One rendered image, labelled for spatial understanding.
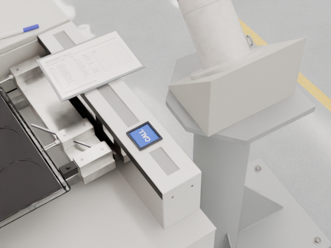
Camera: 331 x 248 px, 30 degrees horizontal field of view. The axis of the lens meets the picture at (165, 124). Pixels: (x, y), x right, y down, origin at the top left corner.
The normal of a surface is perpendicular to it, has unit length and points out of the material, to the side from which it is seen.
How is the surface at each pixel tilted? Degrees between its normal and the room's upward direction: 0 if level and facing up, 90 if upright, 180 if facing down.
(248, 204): 90
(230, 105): 90
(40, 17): 0
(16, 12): 0
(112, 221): 0
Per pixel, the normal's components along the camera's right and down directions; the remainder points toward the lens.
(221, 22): 0.23, 0.07
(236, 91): 0.51, 0.66
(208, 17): -0.15, 0.23
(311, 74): -0.02, -0.63
